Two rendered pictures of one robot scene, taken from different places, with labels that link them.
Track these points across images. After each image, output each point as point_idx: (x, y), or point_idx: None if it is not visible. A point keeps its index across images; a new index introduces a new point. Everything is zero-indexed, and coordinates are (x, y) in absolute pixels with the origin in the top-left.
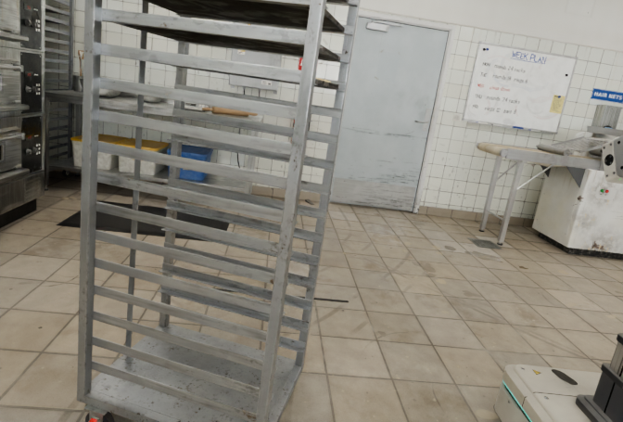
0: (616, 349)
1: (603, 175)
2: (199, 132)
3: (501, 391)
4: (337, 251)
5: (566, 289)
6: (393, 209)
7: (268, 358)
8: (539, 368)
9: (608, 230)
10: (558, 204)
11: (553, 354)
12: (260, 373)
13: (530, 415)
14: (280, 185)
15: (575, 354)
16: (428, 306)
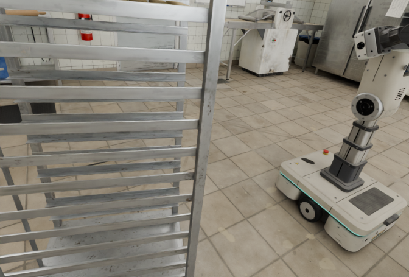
0: (342, 146)
1: (273, 31)
2: (87, 91)
3: (280, 178)
4: (145, 109)
5: (268, 99)
6: (162, 68)
7: (193, 248)
8: (296, 160)
9: (275, 61)
10: (252, 50)
11: (280, 140)
12: (155, 231)
13: (304, 189)
14: (189, 127)
15: (288, 137)
16: (213, 132)
